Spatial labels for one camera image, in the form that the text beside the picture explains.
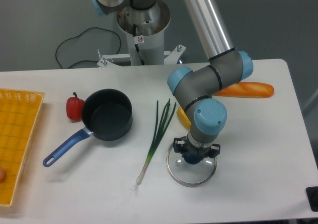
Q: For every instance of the green onion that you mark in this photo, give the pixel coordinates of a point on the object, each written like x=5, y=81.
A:
x=162, y=123

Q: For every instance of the black object at table corner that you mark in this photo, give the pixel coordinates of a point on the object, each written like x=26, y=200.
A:
x=312, y=195

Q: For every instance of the glass lid blue knob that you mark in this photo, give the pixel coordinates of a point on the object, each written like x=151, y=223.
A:
x=186, y=174

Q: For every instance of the dark saucepan blue handle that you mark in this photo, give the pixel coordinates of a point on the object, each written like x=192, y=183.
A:
x=106, y=114

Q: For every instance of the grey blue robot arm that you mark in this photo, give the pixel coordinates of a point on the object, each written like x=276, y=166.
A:
x=194, y=89

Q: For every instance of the red bell pepper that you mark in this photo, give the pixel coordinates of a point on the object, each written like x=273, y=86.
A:
x=74, y=106

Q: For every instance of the yellow woven basket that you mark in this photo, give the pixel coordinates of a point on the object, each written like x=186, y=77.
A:
x=19, y=110

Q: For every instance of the orange baguette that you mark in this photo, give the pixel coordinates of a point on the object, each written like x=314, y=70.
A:
x=247, y=90

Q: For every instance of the yellow bell pepper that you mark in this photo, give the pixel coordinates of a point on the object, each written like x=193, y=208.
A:
x=184, y=120

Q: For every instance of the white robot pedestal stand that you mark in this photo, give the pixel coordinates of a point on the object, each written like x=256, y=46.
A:
x=144, y=30

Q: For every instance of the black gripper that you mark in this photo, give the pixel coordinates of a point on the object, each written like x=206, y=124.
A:
x=190, y=152

